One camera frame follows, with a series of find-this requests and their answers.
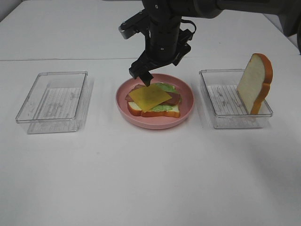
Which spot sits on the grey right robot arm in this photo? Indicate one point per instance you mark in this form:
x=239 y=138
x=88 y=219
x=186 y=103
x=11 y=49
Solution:
x=288 y=11

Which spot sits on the clear plastic tray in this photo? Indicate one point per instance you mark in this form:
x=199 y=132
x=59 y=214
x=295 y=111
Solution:
x=57 y=102
x=223 y=104

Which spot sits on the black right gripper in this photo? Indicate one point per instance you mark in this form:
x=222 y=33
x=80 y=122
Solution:
x=166 y=44

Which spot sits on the green lettuce leaf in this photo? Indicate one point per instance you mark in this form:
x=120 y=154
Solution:
x=167 y=88

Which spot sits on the bread slice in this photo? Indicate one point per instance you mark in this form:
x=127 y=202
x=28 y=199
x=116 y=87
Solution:
x=255 y=82
x=135 y=110

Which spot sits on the left clear plastic tray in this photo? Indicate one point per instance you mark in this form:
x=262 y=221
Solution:
x=57 y=102

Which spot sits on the long bacon strip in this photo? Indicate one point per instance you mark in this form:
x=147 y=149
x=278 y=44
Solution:
x=128 y=98

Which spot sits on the right clear plastic tray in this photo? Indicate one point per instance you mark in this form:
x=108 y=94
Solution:
x=223 y=104

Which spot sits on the yellow cheese slice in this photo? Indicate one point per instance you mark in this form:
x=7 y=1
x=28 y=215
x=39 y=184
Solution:
x=149 y=97

